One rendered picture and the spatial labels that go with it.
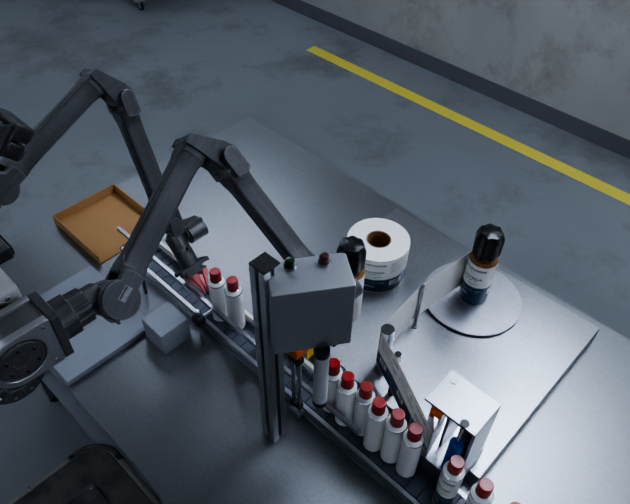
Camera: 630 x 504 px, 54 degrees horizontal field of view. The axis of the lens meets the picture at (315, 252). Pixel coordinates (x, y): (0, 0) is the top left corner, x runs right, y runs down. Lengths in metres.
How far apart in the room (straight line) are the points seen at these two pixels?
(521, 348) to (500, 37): 3.04
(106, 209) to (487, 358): 1.47
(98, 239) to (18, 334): 1.18
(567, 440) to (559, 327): 0.36
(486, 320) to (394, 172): 2.10
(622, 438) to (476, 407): 0.58
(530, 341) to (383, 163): 2.25
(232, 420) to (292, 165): 1.18
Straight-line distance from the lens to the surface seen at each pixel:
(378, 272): 1.92
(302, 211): 2.33
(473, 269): 1.88
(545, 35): 4.48
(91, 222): 2.41
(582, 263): 3.62
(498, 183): 3.99
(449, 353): 1.88
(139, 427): 1.81
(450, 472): 1.49
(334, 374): 1.58
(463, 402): 1.48
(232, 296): 1.76
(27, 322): 1.21
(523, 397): 1.85
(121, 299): 1.24
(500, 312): 2.00
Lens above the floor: 2.37
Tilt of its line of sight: 45 degrees down
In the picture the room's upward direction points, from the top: 1 degrees clockwise
